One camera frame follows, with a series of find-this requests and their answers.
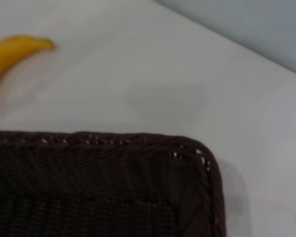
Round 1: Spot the dark brown woven basket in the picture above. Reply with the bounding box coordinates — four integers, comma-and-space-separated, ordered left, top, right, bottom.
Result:
0, 130, 227, 237

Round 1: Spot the yellow banana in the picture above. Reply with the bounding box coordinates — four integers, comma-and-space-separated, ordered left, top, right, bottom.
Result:
0, 34, 56, 100

